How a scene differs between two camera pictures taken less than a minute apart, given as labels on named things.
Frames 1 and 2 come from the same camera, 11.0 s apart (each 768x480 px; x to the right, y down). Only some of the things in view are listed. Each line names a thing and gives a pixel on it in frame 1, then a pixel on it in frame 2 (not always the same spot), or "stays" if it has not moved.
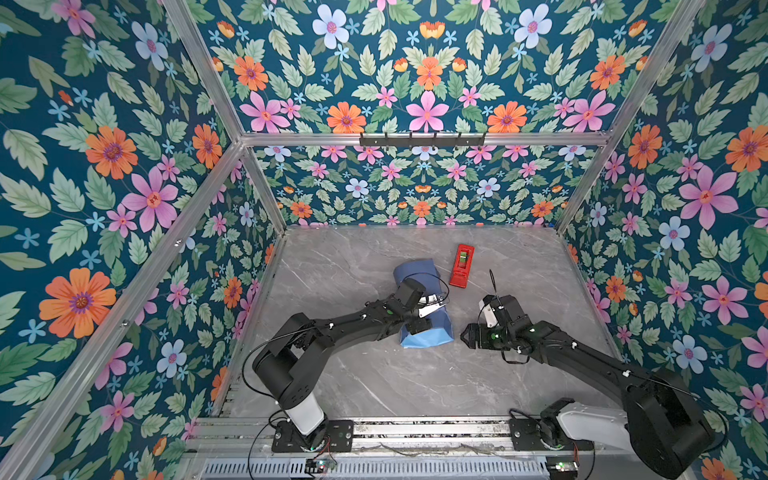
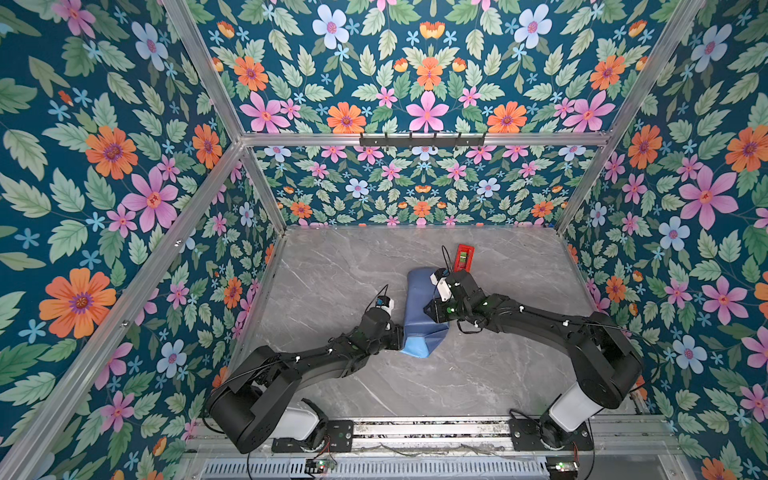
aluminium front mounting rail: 372,434 stays
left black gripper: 420,325 to 398,336
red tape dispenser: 463,265 stays
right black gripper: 481,342 to 435,306
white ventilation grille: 443,468 stays
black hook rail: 421,142 stays
